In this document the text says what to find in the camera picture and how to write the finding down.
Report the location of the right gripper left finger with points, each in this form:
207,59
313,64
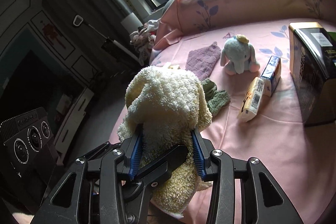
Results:
102,186

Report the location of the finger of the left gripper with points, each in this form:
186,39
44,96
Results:
154,174

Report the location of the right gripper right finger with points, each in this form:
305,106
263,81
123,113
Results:
262,198

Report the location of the yellow fluffy towel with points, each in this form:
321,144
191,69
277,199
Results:
170,104

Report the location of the yellow tree tissue pack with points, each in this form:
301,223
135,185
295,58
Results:
252,100

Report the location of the green knitted scrunchie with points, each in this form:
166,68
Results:
216,99

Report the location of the large yellow tissue pack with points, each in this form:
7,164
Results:
169,65

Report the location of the purple washcloth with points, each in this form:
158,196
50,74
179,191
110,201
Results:
202,61

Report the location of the blue pocket tissue pack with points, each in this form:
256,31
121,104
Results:
271,75

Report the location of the pile of clothes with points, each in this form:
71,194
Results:
143,40

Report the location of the pink bed sheet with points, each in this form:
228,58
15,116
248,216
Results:
301,159

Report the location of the white paper roll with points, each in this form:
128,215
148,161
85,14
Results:
131,23

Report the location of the blue plush elephant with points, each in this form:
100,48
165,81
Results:
238,56

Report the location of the black gold tea box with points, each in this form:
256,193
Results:
312,68

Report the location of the green cardboard box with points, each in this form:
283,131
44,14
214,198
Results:
332,35

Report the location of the pink floral pillow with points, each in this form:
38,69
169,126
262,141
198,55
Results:
187,17

